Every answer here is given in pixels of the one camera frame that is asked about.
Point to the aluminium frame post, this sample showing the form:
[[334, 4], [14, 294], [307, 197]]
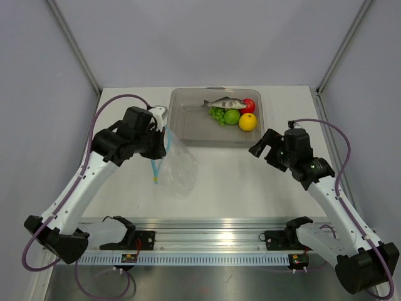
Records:
[[74, 47], [344, 45]]

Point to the green toy grapes bunch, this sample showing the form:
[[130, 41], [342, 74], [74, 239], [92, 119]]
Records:
[[218, 115]]

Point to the left aluminium frame post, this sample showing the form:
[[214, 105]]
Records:
[[74, 47]]

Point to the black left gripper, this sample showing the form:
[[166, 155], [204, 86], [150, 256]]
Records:
[[160, 152]]

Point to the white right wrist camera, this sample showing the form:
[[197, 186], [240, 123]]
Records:
[[292, 124]]

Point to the small circuit board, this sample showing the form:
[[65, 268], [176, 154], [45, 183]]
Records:
[[129, 258], [300, 261]]

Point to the aluminium mounting rail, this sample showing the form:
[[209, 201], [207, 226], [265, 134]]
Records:
[[215, 235]]

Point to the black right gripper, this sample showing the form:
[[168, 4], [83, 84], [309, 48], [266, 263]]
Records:
[[274, 139]]

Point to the yellow toy lemon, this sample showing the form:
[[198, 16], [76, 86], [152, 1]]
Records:
[[247, 122]]

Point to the clear grey plastic tray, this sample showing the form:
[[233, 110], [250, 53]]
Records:
[[197, 125]]

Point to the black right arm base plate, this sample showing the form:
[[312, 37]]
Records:
[[280, 240]]

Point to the right aluminium frame post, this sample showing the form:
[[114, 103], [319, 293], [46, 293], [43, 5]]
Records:
[[344, 45]]

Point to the grey toy fish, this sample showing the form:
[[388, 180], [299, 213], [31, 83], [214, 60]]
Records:
[[226, 103]]

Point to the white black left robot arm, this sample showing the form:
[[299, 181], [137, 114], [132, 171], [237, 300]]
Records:
[[139, 132]]

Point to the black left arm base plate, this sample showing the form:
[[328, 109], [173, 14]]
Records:
[[142, 240]]

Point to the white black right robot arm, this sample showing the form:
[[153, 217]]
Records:
[[360, 258]]

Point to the white slotted cable duct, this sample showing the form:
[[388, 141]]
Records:
[[189, 259]]

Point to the red toy tomato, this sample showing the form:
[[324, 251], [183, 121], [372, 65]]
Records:
[[250, 106]]

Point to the clear zip top bag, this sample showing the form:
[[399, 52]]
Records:
[[175, 174]]

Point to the right small circuit board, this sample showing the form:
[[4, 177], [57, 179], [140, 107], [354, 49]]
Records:
[[300, 261]]

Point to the left small circuit board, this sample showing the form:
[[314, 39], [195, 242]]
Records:
[[129, 258]]

